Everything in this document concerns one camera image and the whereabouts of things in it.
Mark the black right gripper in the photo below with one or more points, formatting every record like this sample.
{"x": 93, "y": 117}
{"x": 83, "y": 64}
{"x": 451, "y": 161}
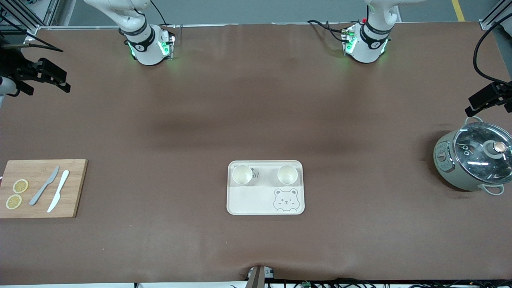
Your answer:
{"x": 16, "y": 68}

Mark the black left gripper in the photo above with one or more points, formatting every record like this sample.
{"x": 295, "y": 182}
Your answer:
{"x": 488, "y": 94}

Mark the white cup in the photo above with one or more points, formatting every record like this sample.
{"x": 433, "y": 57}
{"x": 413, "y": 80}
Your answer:
{"x": 287, "y": 175}
{"x": 242, "y": 175}

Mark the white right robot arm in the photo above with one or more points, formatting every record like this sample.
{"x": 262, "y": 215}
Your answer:
{"x": 144, "y": 44}

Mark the cream tray with bear print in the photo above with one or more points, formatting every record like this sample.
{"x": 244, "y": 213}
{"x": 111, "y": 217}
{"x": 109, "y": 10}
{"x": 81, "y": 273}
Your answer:
{"x": 256, "y": 200}

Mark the glass pot lid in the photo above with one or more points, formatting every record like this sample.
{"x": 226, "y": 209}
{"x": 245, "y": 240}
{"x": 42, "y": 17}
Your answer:
{"x": 476, "y": 154}

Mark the pale green electric pot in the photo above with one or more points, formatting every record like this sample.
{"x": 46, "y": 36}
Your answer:
{"x": 446, "y": 168}

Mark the grey plastic knife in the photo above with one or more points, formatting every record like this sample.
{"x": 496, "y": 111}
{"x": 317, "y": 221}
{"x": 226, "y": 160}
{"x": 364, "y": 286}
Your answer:
{"x": 43, "y": 187}

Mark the lemon slice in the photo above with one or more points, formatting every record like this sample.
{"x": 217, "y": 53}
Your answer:
{"x": 20, "y": 186}
{"x": 14, "y": 201}

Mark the white plastic knife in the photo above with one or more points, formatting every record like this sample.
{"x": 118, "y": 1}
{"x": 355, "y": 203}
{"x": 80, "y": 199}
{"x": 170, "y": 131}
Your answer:
{"x": 59, "y": 190}

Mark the bamboo cutting board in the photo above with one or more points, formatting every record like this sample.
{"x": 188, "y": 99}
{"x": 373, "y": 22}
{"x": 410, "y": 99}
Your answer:
{"x": 76, "y": 188}

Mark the brown table mat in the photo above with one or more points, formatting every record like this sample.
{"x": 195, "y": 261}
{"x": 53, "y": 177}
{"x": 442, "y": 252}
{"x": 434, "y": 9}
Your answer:
{"x": 256, "y": 100}

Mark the aluminium frame post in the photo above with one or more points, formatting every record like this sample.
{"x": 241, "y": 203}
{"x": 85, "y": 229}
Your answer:
{"x": 494, "y": 18}
{"x": 40, "y": 16}

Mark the silver table edge rail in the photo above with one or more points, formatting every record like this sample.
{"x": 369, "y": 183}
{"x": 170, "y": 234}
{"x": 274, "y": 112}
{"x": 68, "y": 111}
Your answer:
{"x": 260, "y": 25}

